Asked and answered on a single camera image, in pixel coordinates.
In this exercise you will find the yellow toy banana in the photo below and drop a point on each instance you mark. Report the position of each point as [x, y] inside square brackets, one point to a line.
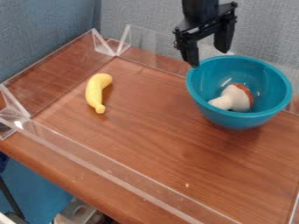
[98, 82]

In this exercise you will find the blue plastic bowl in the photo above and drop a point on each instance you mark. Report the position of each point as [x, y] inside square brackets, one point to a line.
[266, 81]

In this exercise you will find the white brown toy mushroom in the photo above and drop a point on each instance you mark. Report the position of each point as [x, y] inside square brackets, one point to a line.
[235, 98]

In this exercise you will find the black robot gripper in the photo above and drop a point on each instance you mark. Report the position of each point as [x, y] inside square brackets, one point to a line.
[207, 17]

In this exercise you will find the clear acrylic tray barrier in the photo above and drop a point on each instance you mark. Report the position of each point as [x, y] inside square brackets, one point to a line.
[150, 162]

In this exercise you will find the grey metal bracket below table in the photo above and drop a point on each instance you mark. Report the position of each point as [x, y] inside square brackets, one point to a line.
[79, 213]

